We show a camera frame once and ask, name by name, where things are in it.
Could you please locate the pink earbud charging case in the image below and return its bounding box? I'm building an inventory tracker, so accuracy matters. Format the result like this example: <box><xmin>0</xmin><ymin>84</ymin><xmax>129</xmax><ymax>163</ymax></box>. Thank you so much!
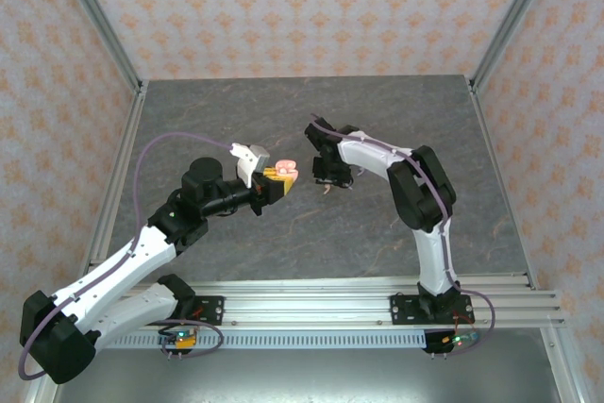
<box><xmin>275</xmin><ymin>158</ymin><xmax>300</xmax><ymax>178</ymax></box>

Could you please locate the grey metal shelf sheet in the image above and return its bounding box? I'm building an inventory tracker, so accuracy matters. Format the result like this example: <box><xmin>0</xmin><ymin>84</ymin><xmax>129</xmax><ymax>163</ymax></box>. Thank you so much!
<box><xmin>51</xmin><ymin>348</ymin><xmax>565</xmax><ymax>403</ymax></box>

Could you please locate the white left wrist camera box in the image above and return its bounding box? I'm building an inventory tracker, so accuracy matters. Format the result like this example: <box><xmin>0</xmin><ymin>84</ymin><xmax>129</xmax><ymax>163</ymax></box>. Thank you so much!
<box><xmin>229</xmin><ymin>142</ymin><xmax>271</xmax><ymax>188</ymax></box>

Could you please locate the aluminium left side rail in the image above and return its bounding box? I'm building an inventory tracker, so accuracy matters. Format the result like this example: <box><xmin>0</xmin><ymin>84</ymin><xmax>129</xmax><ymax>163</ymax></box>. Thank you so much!
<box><xmin>23</xmin><ymin>80</ymin><xmax>150</xmax><ymax>403</ymax></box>

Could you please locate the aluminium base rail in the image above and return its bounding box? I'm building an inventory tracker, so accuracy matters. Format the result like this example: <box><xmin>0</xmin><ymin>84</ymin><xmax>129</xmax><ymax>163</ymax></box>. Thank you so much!
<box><xmin>122</xmin><ymin>272</ymin><xmax>567</xmax><ymax>329</ymax></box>

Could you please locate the slotted grey cable duct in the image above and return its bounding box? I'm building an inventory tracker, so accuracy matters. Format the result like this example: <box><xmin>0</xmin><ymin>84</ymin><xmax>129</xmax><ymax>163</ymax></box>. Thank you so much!
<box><xmin>96</xmin><ymin>330</ymin><xmax>428</xmax><ymax>351</ymax></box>

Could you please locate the aluminium right side rail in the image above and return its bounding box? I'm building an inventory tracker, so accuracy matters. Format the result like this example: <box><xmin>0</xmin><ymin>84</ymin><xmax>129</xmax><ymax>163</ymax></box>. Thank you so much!
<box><xmin>466</xmin><ymin>76</ymin><xmax>589</xmax><ymax>403</ymax></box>

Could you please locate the aluminium left frame post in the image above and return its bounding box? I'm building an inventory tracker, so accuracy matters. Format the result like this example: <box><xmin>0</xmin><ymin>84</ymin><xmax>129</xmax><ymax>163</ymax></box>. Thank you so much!
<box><xmin>49</xmin><ymin>0</ymin><xmax>145</xmax><ymax>92</ymax></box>

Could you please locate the aluminium frame post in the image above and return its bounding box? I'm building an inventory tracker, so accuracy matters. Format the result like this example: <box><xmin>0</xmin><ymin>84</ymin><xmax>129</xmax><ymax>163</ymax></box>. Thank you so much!
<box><xmin>469</xmin><ymin>0</ymin><xmax>565</xmax><ymax>92</ymax></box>
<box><xmin>49</xmin><ymin>0</ymin><xmax>145</xmax><ymax>92</ymax></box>

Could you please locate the aluminium right frame post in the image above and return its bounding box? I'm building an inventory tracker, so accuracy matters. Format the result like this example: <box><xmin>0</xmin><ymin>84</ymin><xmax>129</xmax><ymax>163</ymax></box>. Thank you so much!
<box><xmin>469</xmin><ymin>0</ymin><xmax>565</xmax><ymax>92</ymax></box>

